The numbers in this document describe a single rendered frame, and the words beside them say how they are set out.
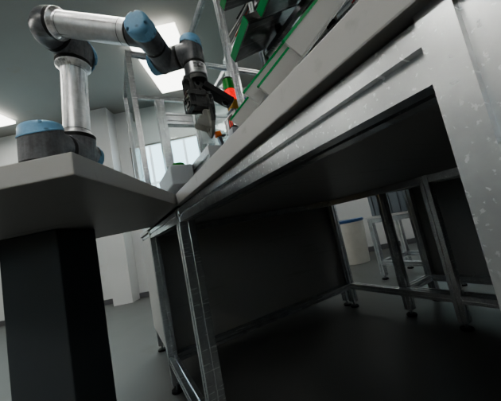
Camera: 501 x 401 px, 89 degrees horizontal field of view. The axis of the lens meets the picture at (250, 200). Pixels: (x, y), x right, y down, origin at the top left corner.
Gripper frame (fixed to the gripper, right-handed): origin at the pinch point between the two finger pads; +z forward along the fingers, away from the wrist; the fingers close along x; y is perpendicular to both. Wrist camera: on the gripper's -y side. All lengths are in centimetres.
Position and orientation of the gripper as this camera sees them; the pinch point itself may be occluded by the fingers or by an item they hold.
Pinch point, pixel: (213, 134)
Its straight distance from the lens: 89.8
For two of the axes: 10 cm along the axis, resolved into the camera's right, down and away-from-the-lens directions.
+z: 1.9, 9.7, -1.1
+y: -8.7, 1.2, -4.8
